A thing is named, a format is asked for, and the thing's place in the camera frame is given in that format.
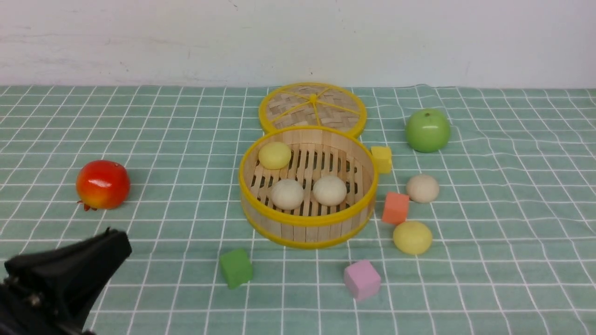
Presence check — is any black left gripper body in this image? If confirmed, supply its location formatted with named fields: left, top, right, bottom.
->
left=0, top=228, right=132, bottom=335

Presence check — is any white bun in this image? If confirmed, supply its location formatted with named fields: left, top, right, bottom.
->
left=312, top=174, right=347, bottom=207
left=270, top=179, right=304, bottom=210
left=405, top=174, right=440, bottom=203

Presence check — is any yellow bun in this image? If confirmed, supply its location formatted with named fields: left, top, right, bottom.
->
left=258, top=141, right=292, bottom=170
left=393, top=221, right=433, bottom=256

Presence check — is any white bun front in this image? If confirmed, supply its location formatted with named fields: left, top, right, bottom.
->
left=312, top=174, right=347, bottom=207

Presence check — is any bamboo steamer tray yellow rim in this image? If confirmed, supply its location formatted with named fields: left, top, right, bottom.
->
left=238, top=127, right=379, bottom=249

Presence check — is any woven bamboo steamer lid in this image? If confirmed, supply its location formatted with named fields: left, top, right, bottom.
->
left=258, top=82, right=367, bottom=138

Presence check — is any red pomegranate toy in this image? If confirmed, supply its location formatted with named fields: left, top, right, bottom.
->
left=76, top=160, right=131, bottom=211

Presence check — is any green cube block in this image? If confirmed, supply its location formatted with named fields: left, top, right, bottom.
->
left=219, top=248, right=253, bottom=290

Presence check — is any pink cube block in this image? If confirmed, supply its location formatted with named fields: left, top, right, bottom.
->
left=344, top=260, right=381, bottom=301

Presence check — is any orange cube block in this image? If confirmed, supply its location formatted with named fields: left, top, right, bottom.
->
left=381, top=192, right=410, bottom=225

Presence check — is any yellow cube block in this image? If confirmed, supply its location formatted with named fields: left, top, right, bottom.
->
left=370, top=146, right=393, bottom=174

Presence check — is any green apple toy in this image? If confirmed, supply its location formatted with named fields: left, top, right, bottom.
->
left=405, top=108, right=451, bottom=153

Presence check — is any green checkered tablecloth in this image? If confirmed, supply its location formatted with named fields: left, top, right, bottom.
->
left=0, top=85, right=596, bottom=335

